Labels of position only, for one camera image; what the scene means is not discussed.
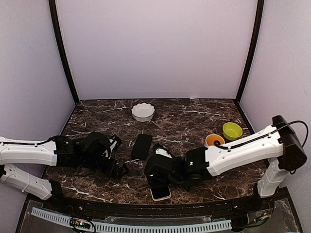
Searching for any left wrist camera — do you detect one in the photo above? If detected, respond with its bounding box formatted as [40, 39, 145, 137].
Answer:
[104, 134, 122, 158]

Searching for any green bowl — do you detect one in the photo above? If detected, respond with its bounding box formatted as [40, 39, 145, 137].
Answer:
[223, 122, 243, 141]

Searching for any black front rail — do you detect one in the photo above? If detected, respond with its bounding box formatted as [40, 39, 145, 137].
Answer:
[44, 187, 289, 219]

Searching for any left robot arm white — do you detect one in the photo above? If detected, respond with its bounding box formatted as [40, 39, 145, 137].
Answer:
[0, 132, 129, 212]

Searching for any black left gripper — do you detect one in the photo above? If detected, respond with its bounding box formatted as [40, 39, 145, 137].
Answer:
[80, 156, 129, 180]

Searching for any black frame post left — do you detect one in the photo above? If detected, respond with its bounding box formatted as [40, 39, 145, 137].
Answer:
[48, 0, 80, 105]

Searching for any silver smartphone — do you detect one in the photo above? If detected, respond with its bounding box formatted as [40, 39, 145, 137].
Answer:
[150, 186, 171, 201]

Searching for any white scalloped ceramic bowl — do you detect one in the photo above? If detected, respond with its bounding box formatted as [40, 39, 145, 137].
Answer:
[131, 102, 155, 122]

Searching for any black phone case with ring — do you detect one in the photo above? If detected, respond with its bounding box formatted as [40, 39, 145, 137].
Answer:
[130, 133, 153, 161]

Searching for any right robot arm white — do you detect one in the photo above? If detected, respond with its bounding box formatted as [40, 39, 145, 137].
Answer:
[144, 115, 307, 211]

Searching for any white slotted cable duct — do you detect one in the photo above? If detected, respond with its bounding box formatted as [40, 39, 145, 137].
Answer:
[31, 207, 232, 233]

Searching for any black frame post right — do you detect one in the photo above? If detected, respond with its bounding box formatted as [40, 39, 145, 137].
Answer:
[235, 0, 264, 105]

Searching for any black frame post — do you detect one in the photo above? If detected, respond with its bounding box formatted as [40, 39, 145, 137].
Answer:
[48, 0, 80, 105]
[235, 0, 264, 105]

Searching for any green circuit board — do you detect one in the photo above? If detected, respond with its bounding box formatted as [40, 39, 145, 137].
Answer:
[69, 218, 91, 230]

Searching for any white patterned mug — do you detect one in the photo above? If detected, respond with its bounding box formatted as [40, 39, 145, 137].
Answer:
[205, 134, 225, 147]

